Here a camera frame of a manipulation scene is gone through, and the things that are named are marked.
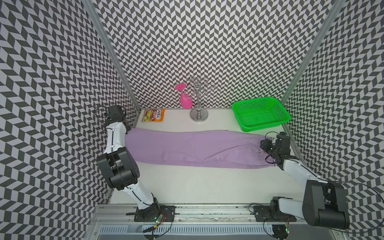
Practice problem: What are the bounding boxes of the purple long pants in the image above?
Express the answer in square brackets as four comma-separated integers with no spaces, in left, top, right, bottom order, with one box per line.
[125,129,269,169]

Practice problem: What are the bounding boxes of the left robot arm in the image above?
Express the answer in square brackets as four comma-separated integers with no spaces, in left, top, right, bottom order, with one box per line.
[97,105,160,214]

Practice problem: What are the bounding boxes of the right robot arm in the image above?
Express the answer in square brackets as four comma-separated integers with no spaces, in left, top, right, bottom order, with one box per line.
[261,132,350,230]

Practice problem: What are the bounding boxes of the orange candy bag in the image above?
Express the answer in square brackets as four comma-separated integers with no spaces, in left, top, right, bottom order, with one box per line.
[142,109,166,122]

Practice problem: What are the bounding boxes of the green plastic basket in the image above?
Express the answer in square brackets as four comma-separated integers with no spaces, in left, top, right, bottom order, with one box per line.
[232,97,291,132]

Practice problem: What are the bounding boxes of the pink plastic goblet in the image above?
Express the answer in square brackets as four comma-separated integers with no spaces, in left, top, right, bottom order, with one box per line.
[175,83,193,109]

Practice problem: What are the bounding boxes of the chrome cup holder stand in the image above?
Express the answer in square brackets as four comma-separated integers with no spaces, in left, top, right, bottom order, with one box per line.
[189,77,215,123]

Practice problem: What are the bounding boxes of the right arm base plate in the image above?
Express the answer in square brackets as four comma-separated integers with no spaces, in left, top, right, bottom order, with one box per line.
[252,205,297,223]

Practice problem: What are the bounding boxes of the aluminium front rail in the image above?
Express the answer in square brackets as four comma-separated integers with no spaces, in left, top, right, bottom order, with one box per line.
[89,203,343,226]

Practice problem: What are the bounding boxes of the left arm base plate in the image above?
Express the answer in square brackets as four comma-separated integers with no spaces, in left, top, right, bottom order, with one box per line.
[134,205,176,223]

